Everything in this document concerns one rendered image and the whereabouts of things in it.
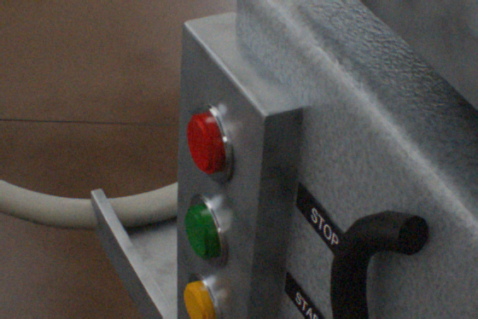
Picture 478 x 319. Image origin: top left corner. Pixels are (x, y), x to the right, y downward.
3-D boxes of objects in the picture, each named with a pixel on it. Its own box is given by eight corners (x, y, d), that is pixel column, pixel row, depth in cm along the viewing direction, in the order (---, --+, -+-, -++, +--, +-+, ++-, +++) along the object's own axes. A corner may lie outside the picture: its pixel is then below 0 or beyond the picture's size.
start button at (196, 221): (226, 266, 48) (229, 225, 46) (206, 272, 48) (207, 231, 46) (202, 232, 50) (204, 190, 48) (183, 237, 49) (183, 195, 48)
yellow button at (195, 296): (222, 334, 51) (224, 302, 49) (203, 340, 51) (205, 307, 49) (201, 303, 53) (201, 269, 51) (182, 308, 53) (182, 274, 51)
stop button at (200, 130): (231, 181, 45) (235, 131, 43) (209, 187, 44) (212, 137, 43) (206, 147, 47) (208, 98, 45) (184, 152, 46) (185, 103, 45)
